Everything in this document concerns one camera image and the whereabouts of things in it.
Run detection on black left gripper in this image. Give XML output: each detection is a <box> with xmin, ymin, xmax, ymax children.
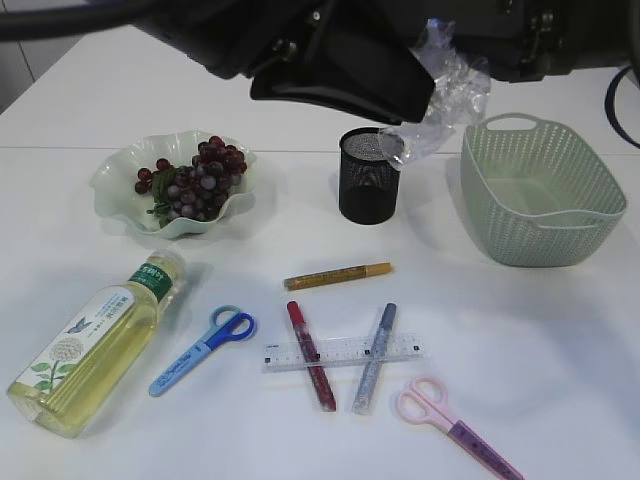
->
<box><xmin>134</xmin><ymin>1</ymin><xmax>434</xmax><ymax>125</ymax></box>

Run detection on clear plastic sheet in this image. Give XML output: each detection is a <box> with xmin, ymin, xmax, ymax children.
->
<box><xmin>377</xmin><ymin>19</ymin><xmax>491</xmax><ymax>171</ymax></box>

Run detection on purple artificial grape bunch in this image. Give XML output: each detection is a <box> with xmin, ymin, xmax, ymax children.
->
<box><xmin>134</xmin><ymin>135</ymin><xmax>249</xmax><ymax>227</ymax></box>

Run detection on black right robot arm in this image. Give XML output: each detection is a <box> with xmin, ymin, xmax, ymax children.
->
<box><xmin>380</xmin><ymin>0</ymin><xmax>639</xmax><ymax>82</ymax></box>

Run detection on black mesh pen holder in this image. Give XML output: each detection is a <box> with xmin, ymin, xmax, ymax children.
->
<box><xmin>338</xmin><ymin>127</ymin><xmax>400</xmax><ymax>225</ymax></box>

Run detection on green woven plastic basket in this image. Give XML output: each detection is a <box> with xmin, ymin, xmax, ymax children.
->
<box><xmin>460</xmin><ymin>113</ymin><xmax>627</xmax><ymax>268</ymax></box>

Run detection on gold glitter marker pen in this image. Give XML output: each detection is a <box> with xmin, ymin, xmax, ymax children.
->
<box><xmin>283</xmin><ymin>262</ymin><xmax>393</xmax><ymax>291</ymax></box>

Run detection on green wavy glass plate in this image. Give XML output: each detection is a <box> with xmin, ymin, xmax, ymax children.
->
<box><xmin>90</xmin><ymin>130</ymin><xmax>257</xmax><ymax>239</ymax></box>

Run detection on clear plastic ruler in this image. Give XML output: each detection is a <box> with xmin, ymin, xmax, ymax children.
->
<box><xmin>261</xmin><ymin>333</ymin><xmax>425</xmax><ymax>373</ymax></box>

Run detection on red glitter marker pen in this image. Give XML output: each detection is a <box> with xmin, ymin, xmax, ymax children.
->
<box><xmin>287</xmin><ymin>301</ymin><xmax>337</xmax><ymax>412</ymax></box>

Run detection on silver glitter marker pen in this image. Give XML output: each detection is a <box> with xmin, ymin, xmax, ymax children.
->
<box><xmin>352</xmin><ymin>303</ymin><xmax>397</xmax><ymax>415</ymax></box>

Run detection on blue capped scissors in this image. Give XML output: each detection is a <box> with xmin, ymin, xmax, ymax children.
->
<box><xmin>148</xmin><ymin>305</ymin><xmax>257</xmax><ymax>398</ymax></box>

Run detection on pink capped scissors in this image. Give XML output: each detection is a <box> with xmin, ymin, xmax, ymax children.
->
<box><xmin>395</xmin><ymin>376</ymin><xmax>524</xmax><ymax>480</ymax></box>

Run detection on yellow tea bottle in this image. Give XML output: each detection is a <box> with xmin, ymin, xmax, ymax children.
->
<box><xmin>7</xmin><ymin>249</ymin><xmax>185</xmax><ymax>438</ymax></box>

